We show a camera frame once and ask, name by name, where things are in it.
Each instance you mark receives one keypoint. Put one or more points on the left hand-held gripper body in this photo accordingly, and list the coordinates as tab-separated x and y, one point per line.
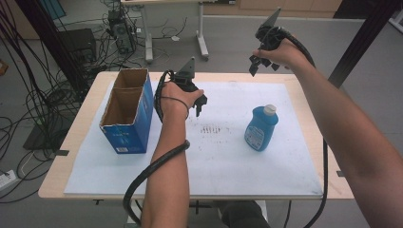
186	76

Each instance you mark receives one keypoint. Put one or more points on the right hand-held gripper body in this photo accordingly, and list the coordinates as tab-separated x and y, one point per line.
269	36

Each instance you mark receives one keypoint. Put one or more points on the blue plastic bottle white cap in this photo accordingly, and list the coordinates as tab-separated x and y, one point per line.
259	131

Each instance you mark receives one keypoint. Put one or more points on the blue cardboard box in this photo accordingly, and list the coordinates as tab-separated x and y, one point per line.
130	133

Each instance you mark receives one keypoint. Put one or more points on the person's right hand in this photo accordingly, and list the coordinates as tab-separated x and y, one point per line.
288	53

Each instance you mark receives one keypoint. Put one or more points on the person's left hand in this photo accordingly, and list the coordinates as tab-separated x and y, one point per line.
174	99

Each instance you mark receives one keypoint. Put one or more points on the black band on left wrist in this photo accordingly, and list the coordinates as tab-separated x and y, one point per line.
177	99

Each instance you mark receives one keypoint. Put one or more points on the white table mat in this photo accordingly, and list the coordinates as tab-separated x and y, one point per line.
221	171

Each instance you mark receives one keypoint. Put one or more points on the computer tower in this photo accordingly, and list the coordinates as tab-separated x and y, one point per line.
122	30

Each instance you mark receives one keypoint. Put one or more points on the black case on floor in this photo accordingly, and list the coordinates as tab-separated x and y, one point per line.
79	44

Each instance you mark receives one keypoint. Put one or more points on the person's leg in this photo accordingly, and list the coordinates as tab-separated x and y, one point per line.
244	215

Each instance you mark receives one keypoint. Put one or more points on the black tape piece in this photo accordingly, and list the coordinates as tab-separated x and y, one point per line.
62	152
340	174

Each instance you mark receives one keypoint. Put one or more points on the white power strip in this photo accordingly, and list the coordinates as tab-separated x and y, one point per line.
6	180

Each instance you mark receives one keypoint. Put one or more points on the white desk frame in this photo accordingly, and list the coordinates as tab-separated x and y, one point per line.
202	41

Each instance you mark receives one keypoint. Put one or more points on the black metal post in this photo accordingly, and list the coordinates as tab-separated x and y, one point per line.
50	41
361	41

